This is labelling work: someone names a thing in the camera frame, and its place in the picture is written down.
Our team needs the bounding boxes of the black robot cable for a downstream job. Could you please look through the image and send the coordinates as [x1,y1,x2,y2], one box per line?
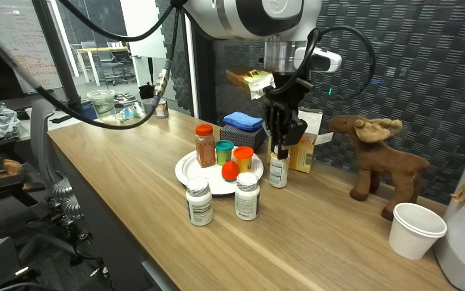
[27,0,377,131]

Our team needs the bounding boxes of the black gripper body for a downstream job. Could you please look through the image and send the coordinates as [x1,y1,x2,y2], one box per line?
[266,71,313,111]

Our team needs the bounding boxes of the white paper plate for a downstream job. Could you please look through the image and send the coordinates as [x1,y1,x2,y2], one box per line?
[172,147,264,197]

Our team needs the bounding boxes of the white pill bottle blue label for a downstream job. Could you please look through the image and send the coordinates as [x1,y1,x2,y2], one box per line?
[184,176,214,228]

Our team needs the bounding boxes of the blue sponge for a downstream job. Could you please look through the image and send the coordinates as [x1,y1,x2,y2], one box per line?
[221,110,266,134]

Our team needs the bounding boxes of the brown spice bottle red lid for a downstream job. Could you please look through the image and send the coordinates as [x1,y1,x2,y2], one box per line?
[193,123,216,168]

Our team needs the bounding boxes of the yellow cardboard box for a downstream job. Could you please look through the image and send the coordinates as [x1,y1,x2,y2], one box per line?
[287,107,324,174]

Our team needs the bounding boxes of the clear plastic container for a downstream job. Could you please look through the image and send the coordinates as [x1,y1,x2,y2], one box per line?
[85,87,119,121]

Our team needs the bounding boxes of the tin can with label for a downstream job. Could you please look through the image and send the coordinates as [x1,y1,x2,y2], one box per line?
[153,99,169,120]

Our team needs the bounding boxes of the brown plush moose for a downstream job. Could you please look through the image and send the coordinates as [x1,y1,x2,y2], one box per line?
[327,113,432,221]

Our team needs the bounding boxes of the white pill bottle grey label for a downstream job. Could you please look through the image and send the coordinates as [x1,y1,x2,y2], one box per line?
[234,171,261,221]

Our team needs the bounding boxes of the white paper cup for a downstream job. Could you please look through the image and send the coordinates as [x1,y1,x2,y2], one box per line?
[387,202,449,262]

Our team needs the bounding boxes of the red tomato ball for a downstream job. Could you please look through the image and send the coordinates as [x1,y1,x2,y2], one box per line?
[219,160,242,183]

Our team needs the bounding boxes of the black camera stand pole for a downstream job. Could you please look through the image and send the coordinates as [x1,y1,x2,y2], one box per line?
[30,0,84,113]

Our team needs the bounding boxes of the blue sponge box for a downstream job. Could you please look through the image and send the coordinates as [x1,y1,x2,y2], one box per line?
[213,139,235,166]

